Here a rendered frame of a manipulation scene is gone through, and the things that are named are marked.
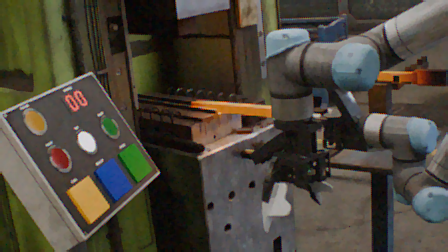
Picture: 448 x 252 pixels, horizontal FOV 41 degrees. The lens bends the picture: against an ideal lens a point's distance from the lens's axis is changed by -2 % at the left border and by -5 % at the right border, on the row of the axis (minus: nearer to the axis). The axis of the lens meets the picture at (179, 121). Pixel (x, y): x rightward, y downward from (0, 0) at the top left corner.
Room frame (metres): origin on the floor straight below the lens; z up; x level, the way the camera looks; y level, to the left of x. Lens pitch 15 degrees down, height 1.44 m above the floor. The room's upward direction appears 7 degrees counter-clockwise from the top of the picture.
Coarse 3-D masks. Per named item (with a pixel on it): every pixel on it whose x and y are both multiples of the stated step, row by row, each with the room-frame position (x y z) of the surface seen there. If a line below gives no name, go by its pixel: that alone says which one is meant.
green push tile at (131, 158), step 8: (120, 152) 1.25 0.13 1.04; (128, 152) 1.26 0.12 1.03; (136, 152) 1.28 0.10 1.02; (120, 160) 1.23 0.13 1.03; (128, 160) 1.24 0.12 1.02; (136, 160) 1.26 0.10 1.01; (144, 160) 1.28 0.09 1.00; (128, 168) 1.22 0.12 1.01; (136, 168) 1.24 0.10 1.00; (144, 168) 1.26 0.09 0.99; (136, 176) 1.22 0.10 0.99; (144, 176) 1.24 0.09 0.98
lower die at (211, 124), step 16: (160, 96) 1.90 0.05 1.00; (176, 96) 1.91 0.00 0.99; (144, 112) 1.80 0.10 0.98; (176, 112) 1.71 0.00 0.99; (192, 112) 1.69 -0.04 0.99; (208, 112) 1.67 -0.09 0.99; (160, 128) 1.68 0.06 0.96; (176, 128) 1.63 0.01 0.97; (192, 128) 1.59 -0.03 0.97; (208, 128) 1.63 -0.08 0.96; (224, 128) 1.67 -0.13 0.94
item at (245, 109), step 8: (192, 104) 1.73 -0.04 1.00; (200, 104) 1.71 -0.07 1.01; (208, 104) 1.68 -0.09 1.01; (216, 104) 1.66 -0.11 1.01; (224, 104) 1.64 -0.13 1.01; (232, 104) 1.63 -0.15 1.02; (240, 104) 1.61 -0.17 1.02; (248, 104) 1.60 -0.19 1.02; (224, 112) 1.64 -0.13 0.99; (232, 112) 1.61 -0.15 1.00; (240, 112) 1.59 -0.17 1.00; (248, 112) 1.57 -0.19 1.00; (256, 112) 1.55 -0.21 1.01; (264, 112) 1.53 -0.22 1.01; (320, 112) 1.39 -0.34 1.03
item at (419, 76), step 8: (384, 72) 1.70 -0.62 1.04; (392, 72) 1.69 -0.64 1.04; (400, 72) 1.68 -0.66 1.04; (408, 72) 1.67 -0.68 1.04; (416, 72) 1.63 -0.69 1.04; (424, 72) 1.63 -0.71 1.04; (432, 72) 1.61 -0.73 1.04; (440, 72) 1.59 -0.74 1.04; (384, 80) 1.70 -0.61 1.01; (392, 80) 1.68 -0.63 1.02; (400, 80) 1.67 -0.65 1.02; (408, 80) 1.65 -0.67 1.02; (416, 80) 1.63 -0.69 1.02; (424, 80) 1.63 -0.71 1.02; (432, 80) 1.61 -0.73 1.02; (440, 80) 1.60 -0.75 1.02
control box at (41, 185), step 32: (64, 96) 1.23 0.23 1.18; (96, 96) 1.32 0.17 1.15; (0, 128) 1.06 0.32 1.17; (64, 128) 1.17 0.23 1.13; (96, 128) 1.24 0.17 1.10; (128, 128) 1.33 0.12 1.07; (0, 160) 1.07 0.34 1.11; (32, 160) 1.04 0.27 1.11; (96, 160) 1.17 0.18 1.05; (32, 192) 1.04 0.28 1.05; (64, 192) 1.05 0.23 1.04; (128, 192) 1.18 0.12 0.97; (64, 224) 1.02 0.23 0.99; (96, 224) 1.05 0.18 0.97
